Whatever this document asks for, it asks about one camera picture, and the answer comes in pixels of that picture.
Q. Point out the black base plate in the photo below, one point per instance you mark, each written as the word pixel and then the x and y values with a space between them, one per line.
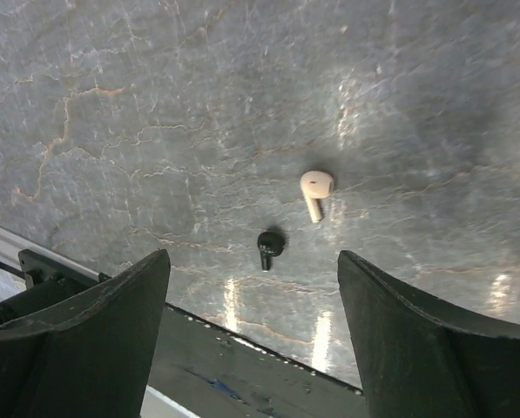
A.
pixel 201 369

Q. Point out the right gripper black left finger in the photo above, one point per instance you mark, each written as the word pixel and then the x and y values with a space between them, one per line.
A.
pixel 72 345

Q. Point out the white earbud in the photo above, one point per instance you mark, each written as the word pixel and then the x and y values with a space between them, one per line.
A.
pixel 315 185

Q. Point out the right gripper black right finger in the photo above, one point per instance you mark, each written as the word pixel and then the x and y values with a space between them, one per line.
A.
pixel 421 356

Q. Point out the black earbud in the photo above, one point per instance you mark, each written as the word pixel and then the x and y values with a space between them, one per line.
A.
pixel 270 244

